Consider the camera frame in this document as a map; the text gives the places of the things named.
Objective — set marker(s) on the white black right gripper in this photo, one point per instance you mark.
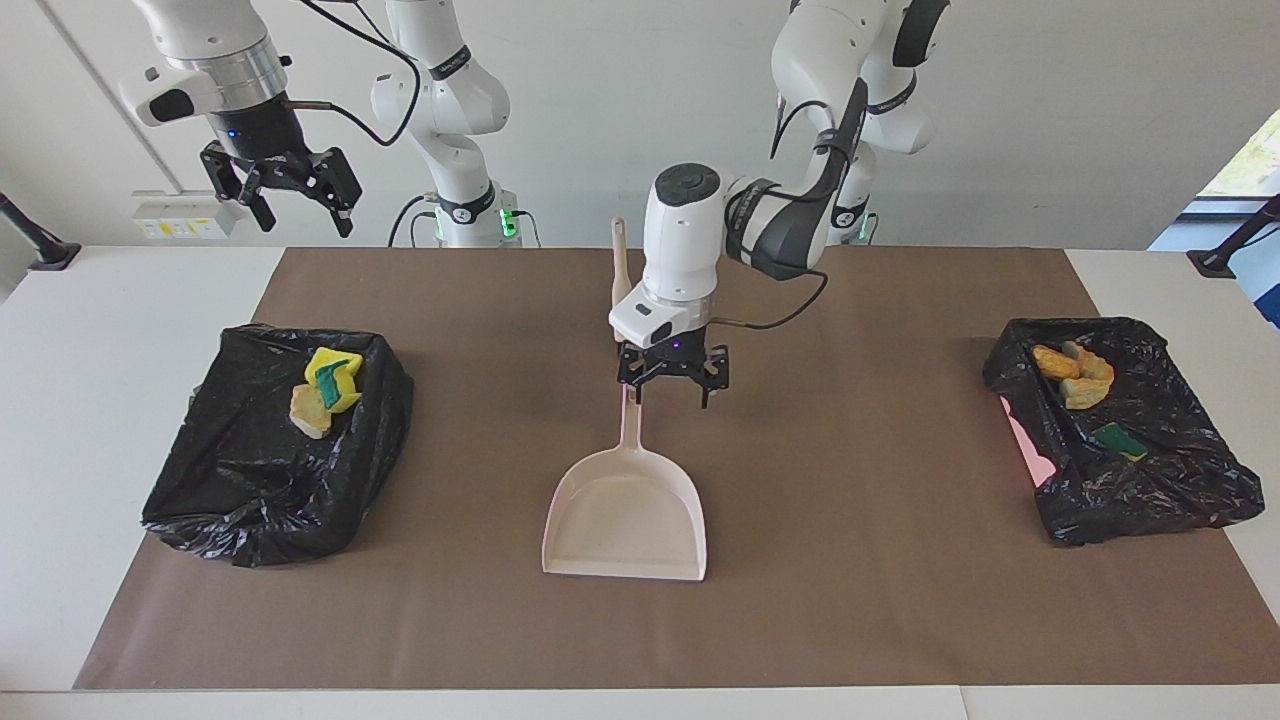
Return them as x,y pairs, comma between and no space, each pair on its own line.
245,115

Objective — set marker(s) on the yellow foam chunk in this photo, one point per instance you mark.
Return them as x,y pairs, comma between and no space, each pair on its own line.
322,355

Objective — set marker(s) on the brown paper table mat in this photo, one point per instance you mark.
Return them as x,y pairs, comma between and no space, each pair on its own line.
850,580

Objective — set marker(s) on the beige plastic dustpan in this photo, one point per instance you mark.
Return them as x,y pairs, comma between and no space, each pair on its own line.
628,510

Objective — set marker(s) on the black clamp stand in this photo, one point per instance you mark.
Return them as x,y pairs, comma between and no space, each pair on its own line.
45,250
1215,262

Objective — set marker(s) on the pink bin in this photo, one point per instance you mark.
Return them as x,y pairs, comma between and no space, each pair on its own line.
1030,450

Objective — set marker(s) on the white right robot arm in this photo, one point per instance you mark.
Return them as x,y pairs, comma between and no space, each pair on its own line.
440,100

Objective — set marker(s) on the thin grey wall conduit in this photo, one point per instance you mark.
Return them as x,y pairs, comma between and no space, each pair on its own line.
110,95

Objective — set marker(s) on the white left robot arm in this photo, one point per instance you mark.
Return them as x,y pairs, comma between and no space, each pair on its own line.
800,150

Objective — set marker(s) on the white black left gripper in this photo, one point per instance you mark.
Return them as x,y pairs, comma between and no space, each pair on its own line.
665,325

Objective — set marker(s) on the black plastic trash bag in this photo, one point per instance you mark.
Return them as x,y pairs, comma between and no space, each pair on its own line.
1150,480
260,490

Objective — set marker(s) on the green yellow sponge piece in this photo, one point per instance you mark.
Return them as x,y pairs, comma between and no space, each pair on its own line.
1120,440
335,378

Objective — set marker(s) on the beige foam chunk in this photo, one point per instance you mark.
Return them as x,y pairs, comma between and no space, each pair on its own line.
1085,393
1093,365
308,412

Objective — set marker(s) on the window with blue frame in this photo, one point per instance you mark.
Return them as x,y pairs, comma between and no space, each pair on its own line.
1255,165

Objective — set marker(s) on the white wall outlet box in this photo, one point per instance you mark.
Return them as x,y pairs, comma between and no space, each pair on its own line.
185,215

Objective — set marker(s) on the orange brown foam chunk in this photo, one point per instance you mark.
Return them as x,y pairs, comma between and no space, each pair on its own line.
1053,362

